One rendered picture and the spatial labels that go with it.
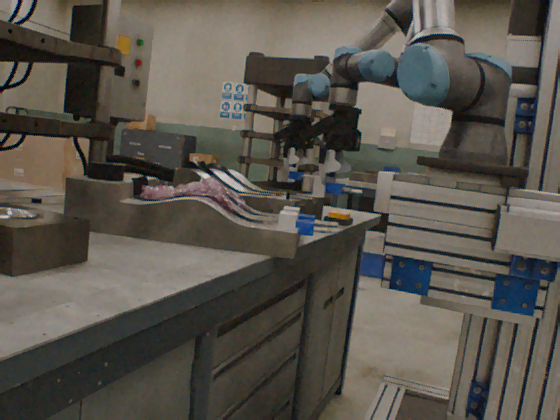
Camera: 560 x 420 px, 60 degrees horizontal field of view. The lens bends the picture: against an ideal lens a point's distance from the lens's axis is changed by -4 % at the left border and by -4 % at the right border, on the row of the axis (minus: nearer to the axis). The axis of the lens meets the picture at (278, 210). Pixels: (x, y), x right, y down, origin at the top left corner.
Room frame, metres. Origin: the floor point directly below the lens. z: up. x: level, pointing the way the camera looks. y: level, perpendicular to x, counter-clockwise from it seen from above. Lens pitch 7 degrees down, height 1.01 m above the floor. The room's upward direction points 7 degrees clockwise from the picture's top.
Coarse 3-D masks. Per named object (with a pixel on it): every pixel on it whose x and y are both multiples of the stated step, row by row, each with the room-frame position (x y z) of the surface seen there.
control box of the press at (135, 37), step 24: (72, 24) 1.86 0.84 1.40; (96, 24) 1.82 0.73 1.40; (120, 24) 1.89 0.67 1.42; (144, 24) 2.02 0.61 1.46; (120, 48) 1.90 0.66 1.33; (144, 48) 2.04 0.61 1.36; (72, 72) 1.86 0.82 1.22; (120, 72) 1.92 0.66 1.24; (144, 72) 2.05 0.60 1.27; (72, 96) 1.85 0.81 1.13; (120, 96) 1.93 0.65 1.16; (144, 96) 2.07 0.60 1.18; (120, 120) 1.97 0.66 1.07; (144, 120) 2.08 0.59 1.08
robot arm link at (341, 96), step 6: (330, 90) 1.35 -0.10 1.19; (336, 90) 1.33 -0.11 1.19; (342, 90) 1.33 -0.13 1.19; (348, 90) 1.33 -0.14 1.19; (354, 90) 1.34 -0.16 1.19; (330, 96) 1.35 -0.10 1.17; (336, 96) 1.33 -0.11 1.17; (342, 96) 1.33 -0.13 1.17; (348, 96) 1.33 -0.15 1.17; (354, 96) 1.34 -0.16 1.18; (330, 102) 1.35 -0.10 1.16; (336, 102) 1.33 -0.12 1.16; (342, 102) 1.33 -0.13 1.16; (348, 102) 1.33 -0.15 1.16; (354, 102) 1.34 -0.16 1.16
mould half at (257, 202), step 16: (176, 176) 1.44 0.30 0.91; (192, 176) 1.42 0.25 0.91; (208, 176) 1.44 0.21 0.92; (224, 176) 1.53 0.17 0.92; (240, 176) 1.63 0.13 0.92; (256, 192) 1.52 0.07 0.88; (272, 192) 1.57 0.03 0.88; (256, 208) 1.35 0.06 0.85; (272, 208) 1.33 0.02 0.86; (304, 208) 1.38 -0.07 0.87; (320, 208) 1.52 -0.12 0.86
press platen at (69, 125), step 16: (0, 112) 1.38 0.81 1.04; (0, 128) 1.38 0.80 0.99; (16, 128) 1.43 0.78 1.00; (32, 128) 1.48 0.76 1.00; (48, 128) 1.54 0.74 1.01; (64, 128) 1.59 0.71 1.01; (80, 128) 1.62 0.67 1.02; (96, 128) 1.64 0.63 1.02; (112, 128) 1.68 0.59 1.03; (0, 144) 1.97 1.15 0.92; (16, 144) 1.93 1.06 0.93
